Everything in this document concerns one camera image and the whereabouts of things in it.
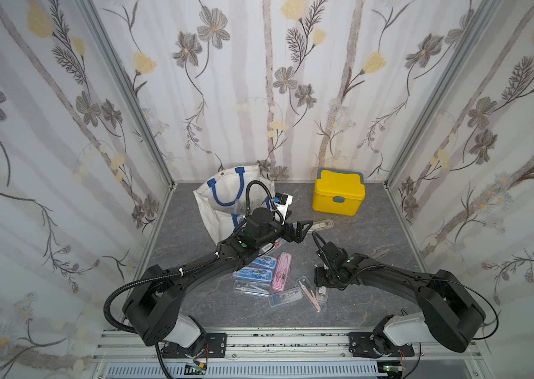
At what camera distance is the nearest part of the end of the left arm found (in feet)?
1.98

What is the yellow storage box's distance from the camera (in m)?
1.01

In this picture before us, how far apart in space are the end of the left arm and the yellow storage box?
1.19 feet
